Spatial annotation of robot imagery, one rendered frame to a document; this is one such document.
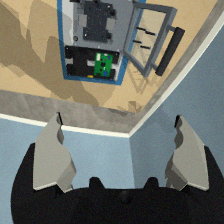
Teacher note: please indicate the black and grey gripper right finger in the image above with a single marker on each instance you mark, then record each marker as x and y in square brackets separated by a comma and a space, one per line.
[193, 170]

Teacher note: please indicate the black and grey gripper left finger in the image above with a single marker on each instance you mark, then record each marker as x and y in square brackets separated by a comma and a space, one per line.
[47, 171]

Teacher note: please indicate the green circuit board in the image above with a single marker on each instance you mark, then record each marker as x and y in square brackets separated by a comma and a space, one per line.
[102, 64]

